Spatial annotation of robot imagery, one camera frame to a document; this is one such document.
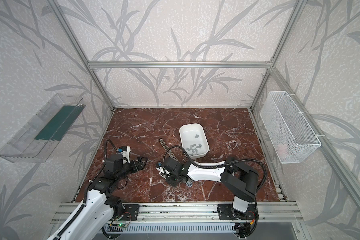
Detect large beige black stapler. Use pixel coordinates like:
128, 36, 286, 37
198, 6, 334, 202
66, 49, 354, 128
159, 138, 179, 162

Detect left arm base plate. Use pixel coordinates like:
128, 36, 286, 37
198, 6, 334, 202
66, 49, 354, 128
121, 204, 140, 221

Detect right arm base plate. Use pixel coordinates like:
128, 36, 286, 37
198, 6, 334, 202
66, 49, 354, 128
217, 203, 259, 221

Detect staple strips in tray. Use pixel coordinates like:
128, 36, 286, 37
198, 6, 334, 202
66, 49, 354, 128
185, 134, 204, 156

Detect white oval tray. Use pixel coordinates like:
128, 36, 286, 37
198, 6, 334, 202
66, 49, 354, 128
179, 124, 210, 159

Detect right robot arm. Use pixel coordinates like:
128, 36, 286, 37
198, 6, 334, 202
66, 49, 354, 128
156, 157, 267, 224

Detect white wire mesh basket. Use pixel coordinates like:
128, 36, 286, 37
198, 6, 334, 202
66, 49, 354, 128
260, 91, 322, 164

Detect clear acrylic wall shelf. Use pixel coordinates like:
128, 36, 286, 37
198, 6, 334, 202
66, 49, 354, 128
0, 94, 86, 163

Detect small white stapler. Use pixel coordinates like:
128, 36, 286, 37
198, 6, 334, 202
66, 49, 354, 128
156, 167, 167, 179

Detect aluminium front rail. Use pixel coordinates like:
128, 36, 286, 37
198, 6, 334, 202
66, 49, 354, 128
50, 201, 304, 224

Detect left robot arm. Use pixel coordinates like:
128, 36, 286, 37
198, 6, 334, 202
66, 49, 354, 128
49, 152, 148, 240

